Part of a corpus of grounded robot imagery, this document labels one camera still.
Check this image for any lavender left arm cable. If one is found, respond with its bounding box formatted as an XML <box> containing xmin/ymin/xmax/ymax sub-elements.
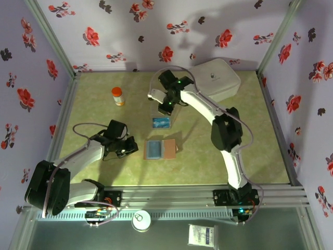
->
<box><xmin>41</xmin><ymin>122</ymin><xmax>121</xmax><ymax>228</ymax></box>

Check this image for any blue credit card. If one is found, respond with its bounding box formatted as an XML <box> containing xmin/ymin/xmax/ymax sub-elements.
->
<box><xmin>152</xmin><ymin>117</ymin><xmax>171</xmax><ymax>129</ymax></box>

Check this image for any brown folding card holder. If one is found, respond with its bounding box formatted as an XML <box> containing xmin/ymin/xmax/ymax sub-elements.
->
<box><xmin>143</xmin><ymin>139</ymin><xmax>179</xmax><ymax>160</ymax></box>

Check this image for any silver tin can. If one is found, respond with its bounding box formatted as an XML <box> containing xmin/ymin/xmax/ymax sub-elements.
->
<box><xmin>131</xmin><ymin>210</ymin><xmax>152</xmax><ymax>232</ymax></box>

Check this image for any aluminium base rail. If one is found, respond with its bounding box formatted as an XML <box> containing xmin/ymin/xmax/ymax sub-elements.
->
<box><xmin>24</xmin><ymin>184</ymin><xmax>311</xmax><ymax>209</ymax></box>

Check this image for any aluminium side rail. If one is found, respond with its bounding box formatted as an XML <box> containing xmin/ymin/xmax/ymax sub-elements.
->
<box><xmin>46</xmin><ymin>72</ymin><xmax>82</xmax><ymax>164</ymax></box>
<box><xmin>256</xmin><ymin>71</ymin><xmax>304</xmax><ymax>187</ymax></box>

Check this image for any teal credit card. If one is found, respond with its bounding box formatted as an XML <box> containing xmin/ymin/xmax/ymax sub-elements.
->
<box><xmin>147</xmin><ymin>141</ymin><xmax>163</xmax><ymax>159</ymax></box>

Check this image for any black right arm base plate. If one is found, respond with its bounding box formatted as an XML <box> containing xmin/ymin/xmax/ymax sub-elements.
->
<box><xmin>212</xmin><ymin>189</ymin><xmax>260</xmax><ymax>208</ymax></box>

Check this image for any aluminium frame post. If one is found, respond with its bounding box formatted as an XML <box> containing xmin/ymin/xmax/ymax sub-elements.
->
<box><xmin>256</xmin><ymin>0</ymin><xmax>303</xmax><ymax>76</ymax></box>
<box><xmin>23</xmin><ymin>0</ymin><xmax>82</xmax><ymax>79</ymax></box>

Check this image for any lavender arm cable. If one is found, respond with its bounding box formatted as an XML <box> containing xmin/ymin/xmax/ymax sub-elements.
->
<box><xmin>148</xmin><ymin>66</ymin><xmax>265</xmax><ymax>226</ymax></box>
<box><xmin>41</xmin><ymin>122</ymin><xmax>121</xmax><ymax>228</ymax></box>

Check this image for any white paper packet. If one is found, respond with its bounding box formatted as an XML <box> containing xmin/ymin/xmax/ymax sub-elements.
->
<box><xmin>187</xmin><ymin>224</ymin><xmax>218</xmax><ymax>247</ymax></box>

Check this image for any small electronics board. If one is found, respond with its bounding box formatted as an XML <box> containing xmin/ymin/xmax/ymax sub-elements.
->
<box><xmin>85</xmin><ymin>208</ymin><xmax>110</xmax><ymax>221</ymax></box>
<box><xmin>232</xmin><ymin>207</ymin><xmax>253</xmax><ymax>225</ymax></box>

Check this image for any white zippered case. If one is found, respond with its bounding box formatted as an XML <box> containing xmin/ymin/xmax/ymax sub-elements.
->
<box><xmin>188</xmin><ymin>58</ymin><xmax>242</xmax><ymax>102</ymax></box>

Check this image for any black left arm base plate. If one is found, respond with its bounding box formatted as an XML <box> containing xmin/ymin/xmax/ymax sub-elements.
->
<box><xmin>74</xmin><ymin>189</ymin><xmax>123</xmax><ymax>208</ymax></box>

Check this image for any white slotted cable duct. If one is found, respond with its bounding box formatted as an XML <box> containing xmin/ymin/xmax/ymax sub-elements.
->
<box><xmin>35</xmin><ymin>209</ymin><xmax>235</xmax><ymax>222</ymax></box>

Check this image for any orange pill bottle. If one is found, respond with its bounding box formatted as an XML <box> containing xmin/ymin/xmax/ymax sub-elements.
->
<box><xmin>111</xmin><ymin>87</ymin><xmax>126</xmax><ymax>107</ymax></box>

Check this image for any lavender right arm cable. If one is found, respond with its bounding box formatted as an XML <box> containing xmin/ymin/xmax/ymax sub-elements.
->
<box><xmin>148</xmin><ymin>66</ymin><xmax>265</xmax><ymax>226</ymax></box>

